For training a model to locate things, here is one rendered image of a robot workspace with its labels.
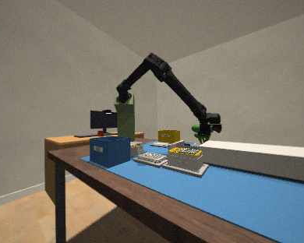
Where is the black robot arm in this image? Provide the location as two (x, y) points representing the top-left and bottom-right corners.
(116, 52), (221, 133)

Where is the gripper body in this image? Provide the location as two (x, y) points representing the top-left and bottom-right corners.
(198, 124), (210, 136)

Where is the blue bench mat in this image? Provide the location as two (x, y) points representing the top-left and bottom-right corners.
(80, 140), (304, 243)

